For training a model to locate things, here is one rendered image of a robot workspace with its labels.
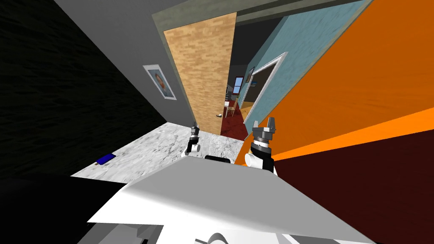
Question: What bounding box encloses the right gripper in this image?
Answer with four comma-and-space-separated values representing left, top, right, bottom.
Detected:
252, 116, 276, 141

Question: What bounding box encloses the wooden chair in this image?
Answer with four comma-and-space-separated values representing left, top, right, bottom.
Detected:
225, 96, 240, 118

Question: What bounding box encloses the light wooden door leaf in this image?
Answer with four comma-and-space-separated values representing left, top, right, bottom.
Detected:
163, 12, 238, 136

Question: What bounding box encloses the white framed portrait picture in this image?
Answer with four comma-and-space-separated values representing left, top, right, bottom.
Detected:
142, 64, 177, 101

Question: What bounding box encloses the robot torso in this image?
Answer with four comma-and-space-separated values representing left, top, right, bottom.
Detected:
77, 154, 378, 244

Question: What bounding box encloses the blue flat box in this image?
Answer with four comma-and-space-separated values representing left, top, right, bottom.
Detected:
95, 153, 117, 166

